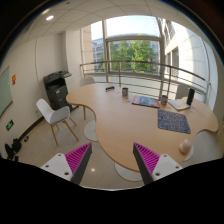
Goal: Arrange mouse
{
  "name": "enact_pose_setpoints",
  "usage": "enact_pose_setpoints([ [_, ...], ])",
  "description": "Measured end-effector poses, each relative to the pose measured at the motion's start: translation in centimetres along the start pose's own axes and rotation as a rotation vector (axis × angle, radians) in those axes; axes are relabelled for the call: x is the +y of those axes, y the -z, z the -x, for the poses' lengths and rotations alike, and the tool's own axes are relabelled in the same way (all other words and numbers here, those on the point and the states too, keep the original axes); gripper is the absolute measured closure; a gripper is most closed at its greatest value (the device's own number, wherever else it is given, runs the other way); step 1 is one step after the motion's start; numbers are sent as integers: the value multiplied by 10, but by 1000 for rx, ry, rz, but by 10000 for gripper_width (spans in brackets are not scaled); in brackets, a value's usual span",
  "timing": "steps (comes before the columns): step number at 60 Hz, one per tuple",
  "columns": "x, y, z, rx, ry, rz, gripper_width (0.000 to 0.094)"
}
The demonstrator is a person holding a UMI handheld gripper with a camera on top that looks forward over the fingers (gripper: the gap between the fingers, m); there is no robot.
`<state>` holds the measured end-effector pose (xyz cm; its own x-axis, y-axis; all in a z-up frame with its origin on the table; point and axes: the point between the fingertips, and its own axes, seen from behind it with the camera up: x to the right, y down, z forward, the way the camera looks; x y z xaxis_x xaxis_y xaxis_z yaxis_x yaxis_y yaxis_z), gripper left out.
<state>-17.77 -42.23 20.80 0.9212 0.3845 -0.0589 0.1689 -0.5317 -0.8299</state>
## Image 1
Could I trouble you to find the metal window railing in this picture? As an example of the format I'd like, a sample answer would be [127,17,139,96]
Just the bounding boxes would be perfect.
[80,60,210,101]

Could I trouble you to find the patterned cup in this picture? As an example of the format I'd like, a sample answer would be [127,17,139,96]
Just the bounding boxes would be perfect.
[161,95,168,106]

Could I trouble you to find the white notebook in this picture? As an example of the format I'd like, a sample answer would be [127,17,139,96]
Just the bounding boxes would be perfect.
[168,99,189,111]

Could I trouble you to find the dark patterned mouse pad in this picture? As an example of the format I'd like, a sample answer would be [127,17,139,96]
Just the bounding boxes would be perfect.
[157,109,191,134]

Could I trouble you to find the black tripod equipment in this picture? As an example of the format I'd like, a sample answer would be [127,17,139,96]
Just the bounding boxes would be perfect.
[5,139,22,160]

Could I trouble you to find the small dark box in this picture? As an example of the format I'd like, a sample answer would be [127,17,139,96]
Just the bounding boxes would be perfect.
[105,86,115,92]

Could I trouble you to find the wooden curved table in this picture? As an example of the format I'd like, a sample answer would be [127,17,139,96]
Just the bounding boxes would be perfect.
[66,83,218,172]

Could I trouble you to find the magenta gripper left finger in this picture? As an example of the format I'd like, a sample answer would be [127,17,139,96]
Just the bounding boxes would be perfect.
[42,143,92,185]

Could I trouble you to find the white chair behind table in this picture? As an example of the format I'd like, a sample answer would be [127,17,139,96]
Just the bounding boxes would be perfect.
[80,77,95,87]

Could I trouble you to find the black speaker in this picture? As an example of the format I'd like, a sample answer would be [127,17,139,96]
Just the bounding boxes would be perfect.
[186,88,195,106]

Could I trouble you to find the whiteboard on wall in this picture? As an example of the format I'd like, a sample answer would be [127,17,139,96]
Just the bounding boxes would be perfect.
[0,68,13,117]

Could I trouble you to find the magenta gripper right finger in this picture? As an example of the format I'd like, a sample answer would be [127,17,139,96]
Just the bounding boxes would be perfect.
[133,143,182,185]

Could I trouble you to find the dark mug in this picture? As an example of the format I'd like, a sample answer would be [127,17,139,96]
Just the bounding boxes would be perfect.
[122,87,128,97]

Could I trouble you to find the white chair wooden legs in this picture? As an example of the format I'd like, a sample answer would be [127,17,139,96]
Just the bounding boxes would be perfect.
[36,99,77,142]

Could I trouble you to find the red blue book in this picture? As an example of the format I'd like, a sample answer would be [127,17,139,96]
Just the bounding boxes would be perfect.
[132,95,160,108]

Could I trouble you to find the green exit sign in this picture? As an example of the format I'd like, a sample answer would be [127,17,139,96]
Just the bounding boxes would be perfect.
[6,120,14,131]

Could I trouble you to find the black office printer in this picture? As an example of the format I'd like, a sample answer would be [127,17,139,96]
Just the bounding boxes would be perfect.
[43,71,71,110]

